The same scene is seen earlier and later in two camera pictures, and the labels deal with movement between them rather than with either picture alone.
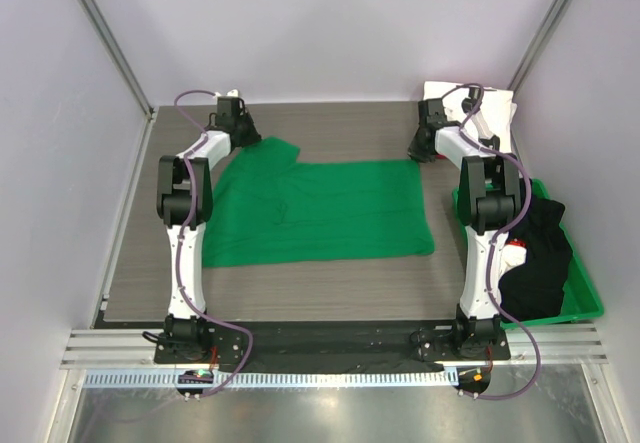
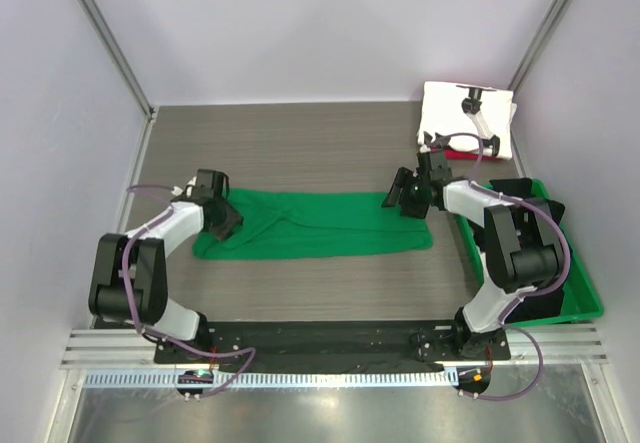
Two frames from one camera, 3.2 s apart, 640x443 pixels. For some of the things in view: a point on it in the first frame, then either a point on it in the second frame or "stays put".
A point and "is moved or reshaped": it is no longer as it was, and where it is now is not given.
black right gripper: (415, 153) → (409, 209)
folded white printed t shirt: (498, 108) stays put
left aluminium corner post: (106, 35) stays put
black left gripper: (254, 136) → (233, 217)
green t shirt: (263, 204) is moved or reshaped
